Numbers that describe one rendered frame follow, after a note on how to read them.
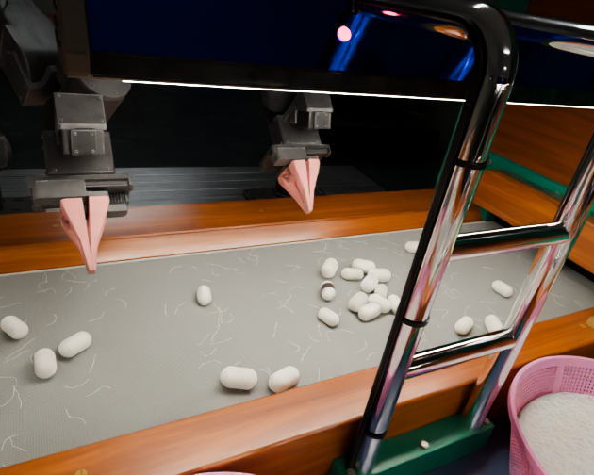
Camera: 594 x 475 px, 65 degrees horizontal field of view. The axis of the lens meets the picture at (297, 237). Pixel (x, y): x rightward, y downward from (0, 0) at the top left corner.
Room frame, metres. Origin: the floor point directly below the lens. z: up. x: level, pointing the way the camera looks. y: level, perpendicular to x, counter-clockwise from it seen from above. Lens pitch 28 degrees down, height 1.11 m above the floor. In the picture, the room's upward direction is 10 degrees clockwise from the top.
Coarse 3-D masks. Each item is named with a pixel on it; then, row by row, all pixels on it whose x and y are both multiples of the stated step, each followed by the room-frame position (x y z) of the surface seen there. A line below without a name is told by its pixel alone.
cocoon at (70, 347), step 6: (72, 336) 0.36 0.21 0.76; (78, 336) 0.36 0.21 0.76; (84, 336) 0.36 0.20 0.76; (90, 336) 0.37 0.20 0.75; (66, 342) 0.35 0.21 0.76; (72, 342) 0.35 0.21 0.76; (78, 342) 0.35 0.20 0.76; (84, 342) 0.36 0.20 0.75; (90, 342) 0.36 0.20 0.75; (60, 348) 0.34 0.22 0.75; (66, 348) 0.34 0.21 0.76; (72, 348) 0.35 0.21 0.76; (78, 348) 0.35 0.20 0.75; (84, 348) 0.36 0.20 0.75; (60, 354) 0.34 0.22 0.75; (66, 354) 0.34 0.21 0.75; (72, 354) 0.34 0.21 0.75
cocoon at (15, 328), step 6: (6, 318) 0.37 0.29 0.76; (12, 318) 0.37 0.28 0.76; (0, 324) 0.36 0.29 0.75; (6, 324) 0.36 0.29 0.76; (12, 324) 0.36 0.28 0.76; (18, 324) 0.36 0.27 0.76; (24, 324) 0.37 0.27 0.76; (6, 330) 0.36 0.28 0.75; (12, 330) 0.36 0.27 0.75; (18, 330) 0.36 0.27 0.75; (24, 330) 0.36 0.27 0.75; (12, 336) 0.35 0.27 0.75; (18, 336) 0.36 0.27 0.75
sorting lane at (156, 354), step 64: (192, 256) 0.58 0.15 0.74; (256, 256) 0.61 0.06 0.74; (320, 256) 0.64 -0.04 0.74; (384, 256) 0.68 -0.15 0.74; (512, 256) 0.76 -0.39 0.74; (0, 320) 0.38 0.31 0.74; (64, 320) 0.40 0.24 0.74; (128, 320) 0.42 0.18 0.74; (192, 320) 0.44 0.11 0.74; (256, 320) 0.46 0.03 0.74; (320, 320) 0.48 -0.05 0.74; (384, 320) 0.50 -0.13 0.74; (448, 320) 0.53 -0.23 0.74; (0, 384) 0.30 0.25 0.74; (64, 384) 0.31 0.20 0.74; (128, 384) 0.33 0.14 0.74; (192, 384) 0.34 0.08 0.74; (256, 384) 0.36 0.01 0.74; (0, 448) 0.24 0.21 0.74; (64, 448) 0.25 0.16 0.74
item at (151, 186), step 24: (120, 168) 1.01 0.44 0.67; (144, 168) 1.03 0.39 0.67; (168, 168) 1.06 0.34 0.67; (192, 168) 1.09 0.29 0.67; (216, 168) 1.11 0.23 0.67; (240, 168) 1.14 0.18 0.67; (336, 168) 1.27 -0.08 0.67; (24, 192) 0.81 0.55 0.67; (144, 192) 0.90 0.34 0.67; (168, 192) 0.92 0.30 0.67; (192, 192) 0.94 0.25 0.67; (216, 192) 0.97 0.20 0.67; (240, 192) 0.99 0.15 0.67; (336, 192) 1.09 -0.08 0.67; (360, 192) 1.12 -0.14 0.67
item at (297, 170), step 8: (296, 160) 0.67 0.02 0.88; (304, 160) 0.68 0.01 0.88; (288, 168) 0.68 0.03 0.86; (296, 168) 0.66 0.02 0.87; (304, 168) 0.67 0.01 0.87; (280, 176) 0.70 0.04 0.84; (288, 176) 0.70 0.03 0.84; (296, 176) 0.67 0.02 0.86; (304, 176) 0.66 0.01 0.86; (280, 184) 0.70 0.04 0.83; (288, 184) 0.69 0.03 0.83; (304, 184) 0.66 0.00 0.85; (296, 192) 0.68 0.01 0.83; (304, 192) 0.66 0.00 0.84; (296, 200) 0.67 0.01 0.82; (304, 200) 0.66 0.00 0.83; (304, 208) 0.66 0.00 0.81
